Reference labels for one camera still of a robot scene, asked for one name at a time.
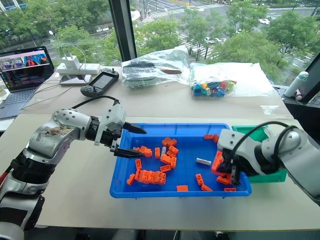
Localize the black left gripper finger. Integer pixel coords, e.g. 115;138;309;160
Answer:
123;121;148;135
113;147;146;159

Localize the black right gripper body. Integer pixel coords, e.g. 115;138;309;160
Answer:
220;149;248;176

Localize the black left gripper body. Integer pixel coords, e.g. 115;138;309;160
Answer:
99;124;126;153

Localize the green plastic bin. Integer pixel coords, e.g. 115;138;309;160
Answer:
231;124;288;184

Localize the blue plastic bin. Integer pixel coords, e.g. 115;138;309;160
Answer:
109;122;253;200

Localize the large orange brick block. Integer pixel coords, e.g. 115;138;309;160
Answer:
134;169;167;186

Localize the grey round container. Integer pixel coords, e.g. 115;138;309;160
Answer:
123;74;159;89

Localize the black handheld game console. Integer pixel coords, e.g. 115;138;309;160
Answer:
80;67;120;98

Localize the small clear plastic scrap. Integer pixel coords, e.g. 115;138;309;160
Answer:
259;104;281;116

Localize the brown oval object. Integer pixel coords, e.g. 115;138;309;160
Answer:
159;67;183;76

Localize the silver smartphone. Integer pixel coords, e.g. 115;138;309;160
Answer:
59;74;92;87

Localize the white power strip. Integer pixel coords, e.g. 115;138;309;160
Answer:
55;62;102;76

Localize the clear bag of colourful bricks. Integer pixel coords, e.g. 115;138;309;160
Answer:
189;61;274;99

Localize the clear plastic bag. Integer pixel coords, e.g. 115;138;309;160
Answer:
121;45;193;89

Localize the white power adapter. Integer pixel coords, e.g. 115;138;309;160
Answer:
61;55;82;69

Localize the black window pillar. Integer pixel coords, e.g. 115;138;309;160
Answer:
108;0;138;63

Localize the white water bottle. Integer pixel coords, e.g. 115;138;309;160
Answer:
283;71;310;99

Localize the open laptop computer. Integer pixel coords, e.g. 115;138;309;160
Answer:
0;45;56;120

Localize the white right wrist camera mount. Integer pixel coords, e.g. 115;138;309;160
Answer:
216;128;264;176

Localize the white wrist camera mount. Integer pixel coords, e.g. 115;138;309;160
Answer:
216;128;264;176
94;102;127;146

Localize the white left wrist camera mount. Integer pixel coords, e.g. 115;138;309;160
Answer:
94;102;127;146

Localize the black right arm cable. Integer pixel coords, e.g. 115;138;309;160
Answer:
230;121;299;171

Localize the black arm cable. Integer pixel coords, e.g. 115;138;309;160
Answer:
71;95;121;110
230;121;299;171

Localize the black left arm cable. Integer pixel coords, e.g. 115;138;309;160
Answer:
71;95;121;110

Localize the white charging cable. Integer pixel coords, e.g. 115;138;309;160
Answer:
60;42;87;66

